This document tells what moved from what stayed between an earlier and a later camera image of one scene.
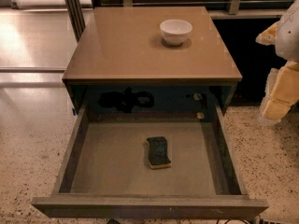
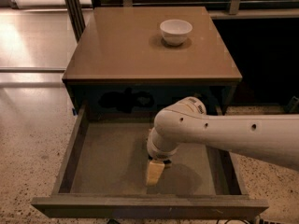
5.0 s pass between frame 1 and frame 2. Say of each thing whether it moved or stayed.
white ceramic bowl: stayed
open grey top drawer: stayed
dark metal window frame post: stayed
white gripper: moved
